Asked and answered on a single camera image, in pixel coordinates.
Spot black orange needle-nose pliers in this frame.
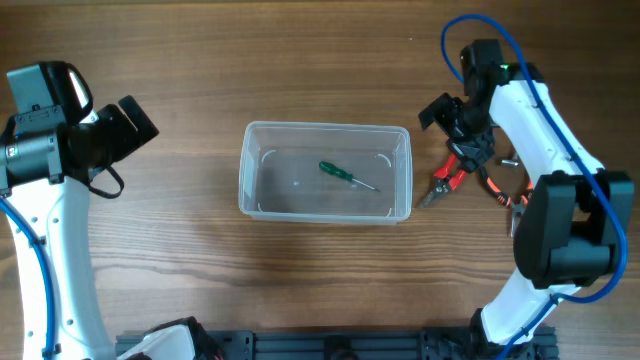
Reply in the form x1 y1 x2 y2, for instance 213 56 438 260
479 167 534 237

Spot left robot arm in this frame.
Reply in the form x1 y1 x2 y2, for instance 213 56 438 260
1 61 159 359

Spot small metal hammer tool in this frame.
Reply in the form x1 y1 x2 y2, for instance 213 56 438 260
498 153 520 168

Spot blue cable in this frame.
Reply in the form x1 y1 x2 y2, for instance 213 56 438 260
439 13 629 360
0 197 57 360

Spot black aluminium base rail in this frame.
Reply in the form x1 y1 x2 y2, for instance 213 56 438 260
113 327 559 360

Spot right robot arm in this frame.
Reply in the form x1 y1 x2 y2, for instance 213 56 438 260
419 40 634 359

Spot red handled snips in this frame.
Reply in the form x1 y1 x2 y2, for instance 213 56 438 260
418 154 468 208

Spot left blue cable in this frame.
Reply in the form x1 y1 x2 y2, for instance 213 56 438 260
0 197 57 360

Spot clear plastic container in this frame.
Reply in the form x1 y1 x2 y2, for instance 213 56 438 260
238 121 413 225

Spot right blue cable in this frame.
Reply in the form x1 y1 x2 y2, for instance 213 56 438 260
439 13 629 360

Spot green handled screwdriver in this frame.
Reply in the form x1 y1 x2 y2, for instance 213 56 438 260
319 161 378 192

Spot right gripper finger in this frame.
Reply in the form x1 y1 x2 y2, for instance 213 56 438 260
446 134 495 173
418 93 463 131

